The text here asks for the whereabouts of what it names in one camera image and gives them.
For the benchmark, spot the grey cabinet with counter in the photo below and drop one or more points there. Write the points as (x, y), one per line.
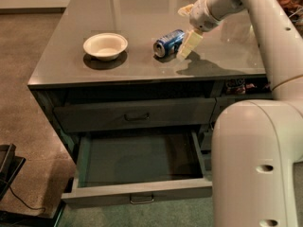
(66, 75)

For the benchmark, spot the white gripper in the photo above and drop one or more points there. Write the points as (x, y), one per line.
(201, 14)

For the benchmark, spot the white ceramic bowl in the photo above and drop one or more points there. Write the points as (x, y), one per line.
(105, 46)

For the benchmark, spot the glass jar of snacks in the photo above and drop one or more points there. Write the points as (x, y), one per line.
(294, 11)

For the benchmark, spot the black floor stand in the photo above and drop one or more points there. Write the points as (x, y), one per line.
(10, 165)

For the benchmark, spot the snack bag in drawer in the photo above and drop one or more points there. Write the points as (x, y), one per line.
(235, 86)

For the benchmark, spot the grey top left drawer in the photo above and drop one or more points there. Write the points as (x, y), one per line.
(135, 114)

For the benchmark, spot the blue pepsi can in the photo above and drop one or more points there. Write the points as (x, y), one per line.
(168, 43)

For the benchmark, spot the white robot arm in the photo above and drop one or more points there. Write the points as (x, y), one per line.
(255, 143)

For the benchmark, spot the grey top right drawer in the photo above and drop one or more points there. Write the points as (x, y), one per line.
(226, 100)

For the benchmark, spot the open grey middle drawer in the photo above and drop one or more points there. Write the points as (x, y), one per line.
(138, 167)

